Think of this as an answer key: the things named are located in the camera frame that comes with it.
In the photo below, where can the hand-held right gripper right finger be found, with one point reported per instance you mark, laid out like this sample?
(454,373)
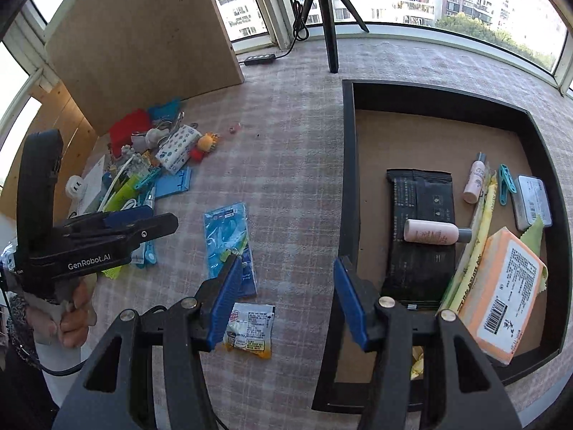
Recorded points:
(353,309)

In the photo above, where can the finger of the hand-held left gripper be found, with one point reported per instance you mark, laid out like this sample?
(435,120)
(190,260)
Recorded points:
(152,230)
(130,216)

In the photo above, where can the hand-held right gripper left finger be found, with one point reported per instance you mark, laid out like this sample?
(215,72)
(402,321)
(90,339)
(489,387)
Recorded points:
(221,309)

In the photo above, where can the small snack sachet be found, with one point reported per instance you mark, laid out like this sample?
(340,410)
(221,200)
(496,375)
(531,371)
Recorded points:
(250,327)

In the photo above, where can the teal plastic clothespin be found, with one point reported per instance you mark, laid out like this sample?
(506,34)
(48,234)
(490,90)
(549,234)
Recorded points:
(145,179)
(503,188)

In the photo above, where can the small yellow wrapper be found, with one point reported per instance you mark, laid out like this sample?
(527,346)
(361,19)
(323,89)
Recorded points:
(417,363)

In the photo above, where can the pink bottle grey cap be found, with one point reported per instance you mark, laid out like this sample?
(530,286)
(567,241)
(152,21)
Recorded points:
(429,232)

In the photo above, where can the black wipes packet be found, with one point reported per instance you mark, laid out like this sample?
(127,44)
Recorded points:
(421,206)

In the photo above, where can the orange tissue pack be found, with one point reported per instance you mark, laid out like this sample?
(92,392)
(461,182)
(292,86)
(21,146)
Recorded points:
(501,295)

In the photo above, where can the long yellow packet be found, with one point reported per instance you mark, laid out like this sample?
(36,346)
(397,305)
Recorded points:
(481,224)

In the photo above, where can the black rectangular tray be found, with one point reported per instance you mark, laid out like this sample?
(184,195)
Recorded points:
(349,143)

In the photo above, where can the slim pink sample bottle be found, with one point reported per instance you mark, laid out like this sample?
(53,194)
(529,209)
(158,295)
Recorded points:
(474,183)

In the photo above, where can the lime cleaning cloth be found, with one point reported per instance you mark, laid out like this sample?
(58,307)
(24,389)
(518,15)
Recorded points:
(535,233)

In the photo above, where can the grey tin case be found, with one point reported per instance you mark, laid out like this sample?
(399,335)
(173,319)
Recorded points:
(532,201)

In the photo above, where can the person's left forearm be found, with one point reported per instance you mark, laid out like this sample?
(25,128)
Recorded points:
(18,336)

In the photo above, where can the person's left hand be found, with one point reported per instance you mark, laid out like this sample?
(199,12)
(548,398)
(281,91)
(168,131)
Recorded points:
(80,318)

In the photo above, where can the white and blue lotion tube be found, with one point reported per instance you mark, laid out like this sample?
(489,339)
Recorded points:
(145,255)

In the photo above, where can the white power adapter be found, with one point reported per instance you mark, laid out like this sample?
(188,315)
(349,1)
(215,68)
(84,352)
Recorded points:
(76,188)

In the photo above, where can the white cardboard box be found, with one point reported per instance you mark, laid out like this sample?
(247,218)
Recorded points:
(94,183)

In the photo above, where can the blue card holder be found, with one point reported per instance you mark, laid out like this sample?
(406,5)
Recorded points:
(172,183)

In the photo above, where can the knotty pine board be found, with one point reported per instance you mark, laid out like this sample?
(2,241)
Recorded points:
(71,112)

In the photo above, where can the blue dotted tissue pack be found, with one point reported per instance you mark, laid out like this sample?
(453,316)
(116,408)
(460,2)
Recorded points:
(179,150)

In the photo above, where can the red pouch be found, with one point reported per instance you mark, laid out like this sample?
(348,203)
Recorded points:
(127,127)

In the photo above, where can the orange toy doll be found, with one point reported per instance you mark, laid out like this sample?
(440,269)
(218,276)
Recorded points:
(206,143)

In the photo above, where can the teal packet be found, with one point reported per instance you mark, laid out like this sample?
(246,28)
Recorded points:
(163,109)

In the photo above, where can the small pink trinket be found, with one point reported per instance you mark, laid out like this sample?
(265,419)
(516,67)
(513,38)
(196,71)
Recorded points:
(233,130)

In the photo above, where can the light wooden board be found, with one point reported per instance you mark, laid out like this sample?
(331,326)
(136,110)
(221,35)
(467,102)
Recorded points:
(134,31)

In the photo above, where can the black tripod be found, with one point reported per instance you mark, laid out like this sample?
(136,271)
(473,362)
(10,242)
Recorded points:
(330,31)

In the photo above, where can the green trees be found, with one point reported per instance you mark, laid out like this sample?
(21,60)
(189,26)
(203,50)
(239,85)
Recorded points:
(492,36)

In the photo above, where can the white window frame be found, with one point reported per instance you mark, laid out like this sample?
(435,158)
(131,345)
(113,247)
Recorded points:
(264,4)

